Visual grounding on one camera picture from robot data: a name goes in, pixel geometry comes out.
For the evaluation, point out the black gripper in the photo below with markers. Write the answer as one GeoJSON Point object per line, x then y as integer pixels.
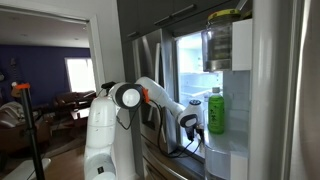
{"type": "Point", "coordinates": [195, 130]}

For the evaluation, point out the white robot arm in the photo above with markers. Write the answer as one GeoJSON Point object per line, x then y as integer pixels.
{"type": "Point", "coordinates": [101, 124]}

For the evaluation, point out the green tea bottle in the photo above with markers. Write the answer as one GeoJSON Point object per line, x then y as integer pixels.
{"type": "Point", "coordinates": [216, 112]}

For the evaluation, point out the white refrigerator door shelf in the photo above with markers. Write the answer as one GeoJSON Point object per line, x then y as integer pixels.
{"type": "Point", "coordinates": [226, 155]}

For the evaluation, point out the stainless steel refrigerator door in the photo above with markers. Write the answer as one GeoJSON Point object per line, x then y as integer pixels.
{"type": "Point", "coordinates": [154, 72]}

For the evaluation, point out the clear jar yellow lid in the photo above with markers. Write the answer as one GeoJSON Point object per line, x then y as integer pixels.
{"type": "Point", "coordinates": [217, 40]}

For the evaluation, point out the brown leather sofa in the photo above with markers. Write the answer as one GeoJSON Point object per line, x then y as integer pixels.
{"type": "Point", "coordinates": [65, 102]}

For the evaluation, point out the black tripod stand orange clamp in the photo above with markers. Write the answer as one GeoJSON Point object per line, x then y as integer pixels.
{"type": "Point", "coordinates": [31, 129]}

